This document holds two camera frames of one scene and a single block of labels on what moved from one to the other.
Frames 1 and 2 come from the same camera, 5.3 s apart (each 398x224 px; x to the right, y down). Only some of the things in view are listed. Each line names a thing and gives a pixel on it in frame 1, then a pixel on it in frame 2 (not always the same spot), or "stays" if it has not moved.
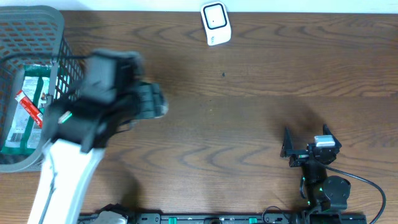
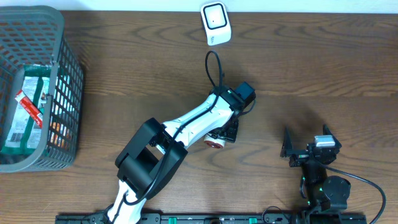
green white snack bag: (24, 135) stays
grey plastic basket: (35, 35) stays
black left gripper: (159, 105) -> (232, 135)
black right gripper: (288, 150) stays
